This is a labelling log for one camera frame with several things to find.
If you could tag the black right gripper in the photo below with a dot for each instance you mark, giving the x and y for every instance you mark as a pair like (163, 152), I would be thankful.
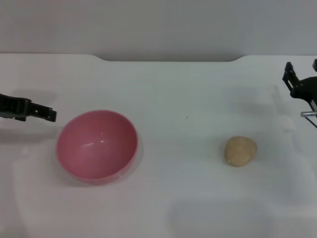
(307, 88)

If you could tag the beige egg yolk pastry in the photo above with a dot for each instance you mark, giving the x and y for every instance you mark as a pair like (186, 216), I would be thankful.
(239, 151)

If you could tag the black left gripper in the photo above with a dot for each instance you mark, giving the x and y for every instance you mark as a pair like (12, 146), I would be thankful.
(13, 107)

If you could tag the pink plastic bowl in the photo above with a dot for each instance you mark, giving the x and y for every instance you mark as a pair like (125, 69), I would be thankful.
(96, 145)

